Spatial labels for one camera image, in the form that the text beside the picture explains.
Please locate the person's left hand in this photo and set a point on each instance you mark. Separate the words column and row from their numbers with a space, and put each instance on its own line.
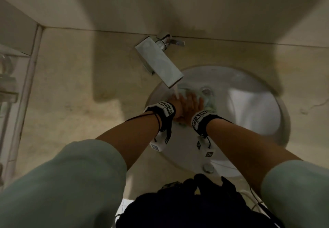
column 181, row 108

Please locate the person's right hand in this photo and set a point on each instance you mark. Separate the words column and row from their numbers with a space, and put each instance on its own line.
column 198, row 105

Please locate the person's right fingers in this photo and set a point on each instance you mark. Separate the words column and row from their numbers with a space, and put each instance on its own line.
column 199, row 98

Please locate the person's left fingers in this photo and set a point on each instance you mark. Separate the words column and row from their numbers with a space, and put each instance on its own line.
column 185, row 98

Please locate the clear greenish glass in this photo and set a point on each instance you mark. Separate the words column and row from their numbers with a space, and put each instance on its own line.
column 209, row 101

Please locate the person's left forearm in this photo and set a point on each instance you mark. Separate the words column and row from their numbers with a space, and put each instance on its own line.
column 133, row 137

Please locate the person's right forearm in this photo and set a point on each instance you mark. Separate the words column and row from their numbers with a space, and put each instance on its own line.
column 246, row 153

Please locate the chrome sink drain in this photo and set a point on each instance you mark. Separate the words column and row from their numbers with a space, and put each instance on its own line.
column 206, row 91

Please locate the chrome rectangular faucet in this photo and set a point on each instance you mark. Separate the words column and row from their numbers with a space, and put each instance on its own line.
column 159, row 60

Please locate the white round sink basin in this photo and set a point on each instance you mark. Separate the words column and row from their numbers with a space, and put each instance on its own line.
column 246, row 112

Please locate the chrome overflow cap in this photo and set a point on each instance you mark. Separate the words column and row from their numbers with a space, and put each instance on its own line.
column 208, row 168

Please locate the black chest harness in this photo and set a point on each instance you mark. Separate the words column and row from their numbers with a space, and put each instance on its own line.
column 195, row 204

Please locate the light green right sleeve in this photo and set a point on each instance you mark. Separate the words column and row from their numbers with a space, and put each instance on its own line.
column 298, row 197

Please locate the light green sleeve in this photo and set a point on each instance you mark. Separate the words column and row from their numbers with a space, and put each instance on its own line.
column 298, row 197
column 64, row 186

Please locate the light green left sleeve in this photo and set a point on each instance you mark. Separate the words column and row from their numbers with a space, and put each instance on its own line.
column 64, row 186

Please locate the black right wrist camera band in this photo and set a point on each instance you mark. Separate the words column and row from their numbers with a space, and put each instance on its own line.
column 201, row 119

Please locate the black wrist camera band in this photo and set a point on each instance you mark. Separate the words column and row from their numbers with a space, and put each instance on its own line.
column 201, row 119
column 164, row 112

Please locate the black left wrist camera band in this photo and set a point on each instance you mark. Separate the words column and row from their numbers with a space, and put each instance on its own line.
column 164, row 112

